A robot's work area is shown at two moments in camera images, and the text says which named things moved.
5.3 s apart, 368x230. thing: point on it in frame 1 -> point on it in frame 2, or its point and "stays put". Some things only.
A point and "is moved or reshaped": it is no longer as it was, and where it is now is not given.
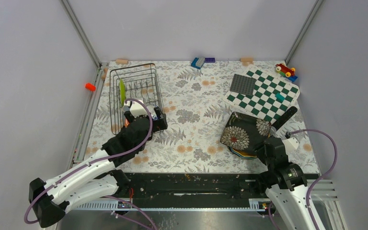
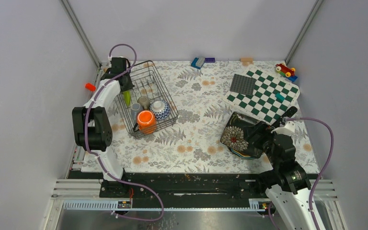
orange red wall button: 90,86 stays put
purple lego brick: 210,60 stays put
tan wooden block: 247,60 stays put
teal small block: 279,97 stays put
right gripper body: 260,153 -> 264,141
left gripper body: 160,124 -> 129,83
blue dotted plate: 235,153 stays put
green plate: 122,90 is moved or reshaped
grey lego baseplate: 244,85 stays put
